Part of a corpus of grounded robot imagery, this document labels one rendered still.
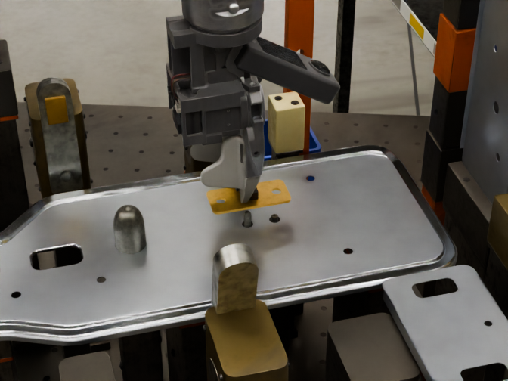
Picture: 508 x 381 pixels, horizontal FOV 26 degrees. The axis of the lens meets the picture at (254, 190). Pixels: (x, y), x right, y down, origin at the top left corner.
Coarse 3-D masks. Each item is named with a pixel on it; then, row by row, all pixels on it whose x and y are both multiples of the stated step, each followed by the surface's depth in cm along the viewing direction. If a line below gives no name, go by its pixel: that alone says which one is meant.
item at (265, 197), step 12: (276, 180) 117; (216, 192) 115; (228, 192) 115; (264, 192) 115; (288, 192) 115; (216, 204) 114; (228, 204) 114; (240, 204) 114; (252, 204) 114; (264, 204) 114; (276, 204) 114
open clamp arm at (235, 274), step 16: (224, 256) 96; (240, 256) 95; (224, 272) 95; (240, 272) 96; (256, 272) 96; (224, 288) 97; (240, 288) 98; (256, 288) 98; (224, 304) 99; (240, 304) 100
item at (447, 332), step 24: (384, 288) 109; (408, 288) 109; (480, 288) 109; (408, 312) 106; (432, 312) 106; (456, 312) 106; (480, 312) 106; (408, 336) 104; (432, 336) 104; (456, 336) 104; (480, 336) 104; (504, 336) 104; (432, 360) 102; (456, 360) 102; (480, 360) 102; (504, 360) 102
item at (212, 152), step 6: (240, 132) 111; (222, 138) 112; (198, 144) 112; (210, 144) 112; (216, 144) 112; (192, 150) 112; (198, 150) 112; (204, 150) 113; (210, 150) 113; (216, 150) 113; (192, 156) 113; (198, 156) 113; (204, 156) 113; (210, 156) 113; (216, 156) 113
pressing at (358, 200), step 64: (128, 192) 122; (192, 192) 122; (320, 192) 122; (384, 192) 122; (0, 256) 113; (128, 256) 113; (192, 256) 113; (256, 256) 113; (320, 256) 113; (384, 256) 113; (448, 256) 114; (0, 320) 106; (64, 320) 106; (128, 320) 106; (192, 320) 107
